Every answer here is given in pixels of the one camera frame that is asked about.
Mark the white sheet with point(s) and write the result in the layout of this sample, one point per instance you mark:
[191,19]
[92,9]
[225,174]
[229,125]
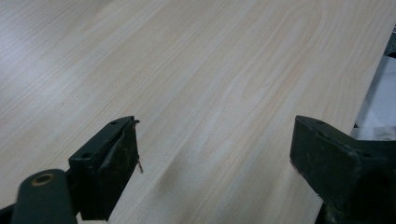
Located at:
[380,102]

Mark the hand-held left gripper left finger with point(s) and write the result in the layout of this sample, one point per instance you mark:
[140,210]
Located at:
[102,168]

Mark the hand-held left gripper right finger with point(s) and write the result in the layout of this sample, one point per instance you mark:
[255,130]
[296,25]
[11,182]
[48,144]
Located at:
[336,168]

